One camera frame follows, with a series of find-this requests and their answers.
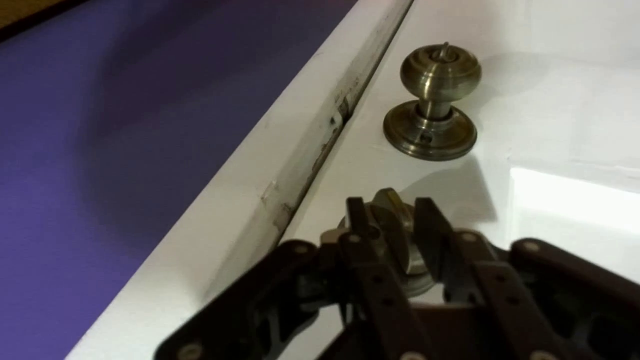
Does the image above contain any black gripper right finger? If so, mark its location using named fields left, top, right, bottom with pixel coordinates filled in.
left=412, top=196, right=640, bottom=360

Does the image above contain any white door frame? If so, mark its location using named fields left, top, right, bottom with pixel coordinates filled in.
left=65, top=0, right=416, bottom=360

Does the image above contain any brown wooden cabinet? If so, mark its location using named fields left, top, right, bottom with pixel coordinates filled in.
left=0, top=0, right=88, bottom=35

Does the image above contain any white panel door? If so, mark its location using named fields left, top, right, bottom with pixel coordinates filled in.
left=278, top=0, right=640, bottom=360

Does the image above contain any brass door knob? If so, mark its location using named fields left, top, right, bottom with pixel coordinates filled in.
left=381, top=43, right=483, bottom=163

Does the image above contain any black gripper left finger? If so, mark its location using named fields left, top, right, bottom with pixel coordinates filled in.
left=155, top=196, right=436, bottom=360

